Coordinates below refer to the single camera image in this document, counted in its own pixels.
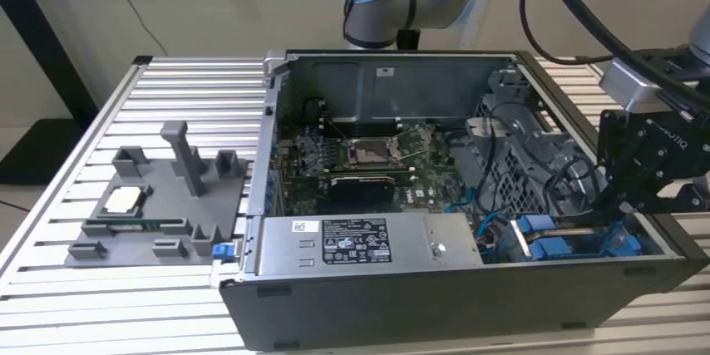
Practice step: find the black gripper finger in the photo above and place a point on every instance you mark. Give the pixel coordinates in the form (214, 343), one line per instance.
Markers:
(613, 134)
(682, 197)

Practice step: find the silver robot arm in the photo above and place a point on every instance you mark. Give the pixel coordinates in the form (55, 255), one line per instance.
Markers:
(383, 18)

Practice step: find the silver disk bay cage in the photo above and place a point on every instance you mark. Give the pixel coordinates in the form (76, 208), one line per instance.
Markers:
(515, 172)

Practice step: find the black RAM slot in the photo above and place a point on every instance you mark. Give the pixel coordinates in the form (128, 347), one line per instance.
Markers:
(371, 168)
(371, 172)
(361, 123)

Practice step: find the green motherboard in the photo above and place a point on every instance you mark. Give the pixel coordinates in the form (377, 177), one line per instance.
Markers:
(433, 172)

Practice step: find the CPU socket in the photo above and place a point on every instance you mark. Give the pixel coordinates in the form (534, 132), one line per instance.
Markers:
(369, 153)

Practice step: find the silver power supply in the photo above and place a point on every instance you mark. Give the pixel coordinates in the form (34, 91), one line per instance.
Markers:
(399, 247)

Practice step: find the black graphics card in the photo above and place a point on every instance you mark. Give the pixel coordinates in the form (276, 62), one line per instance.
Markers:
(361, 190)

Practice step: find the thin metal locking lever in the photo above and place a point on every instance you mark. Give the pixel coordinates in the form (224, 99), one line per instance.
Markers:
(338, 130)

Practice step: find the dark grey PC case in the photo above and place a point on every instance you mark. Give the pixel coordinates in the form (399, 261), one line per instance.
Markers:
(389, 313)

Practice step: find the blue plastic latch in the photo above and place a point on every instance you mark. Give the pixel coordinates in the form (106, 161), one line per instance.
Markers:
(222, 251)

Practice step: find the grey parts rack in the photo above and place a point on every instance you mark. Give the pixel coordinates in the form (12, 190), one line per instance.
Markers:
(166, 188)

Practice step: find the black table corner cap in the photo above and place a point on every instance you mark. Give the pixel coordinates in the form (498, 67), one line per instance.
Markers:
(143, 59)

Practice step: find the green RAM stick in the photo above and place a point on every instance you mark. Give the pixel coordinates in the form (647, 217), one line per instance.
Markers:
(147, 225)

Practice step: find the silver CPU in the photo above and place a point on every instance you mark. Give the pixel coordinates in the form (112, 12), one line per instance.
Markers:
(124, 200)

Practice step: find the black stand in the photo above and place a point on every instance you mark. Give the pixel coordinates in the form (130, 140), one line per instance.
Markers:
(34, 151)

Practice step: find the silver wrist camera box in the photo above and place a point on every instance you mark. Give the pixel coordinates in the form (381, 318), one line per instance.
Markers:
(633, 82)

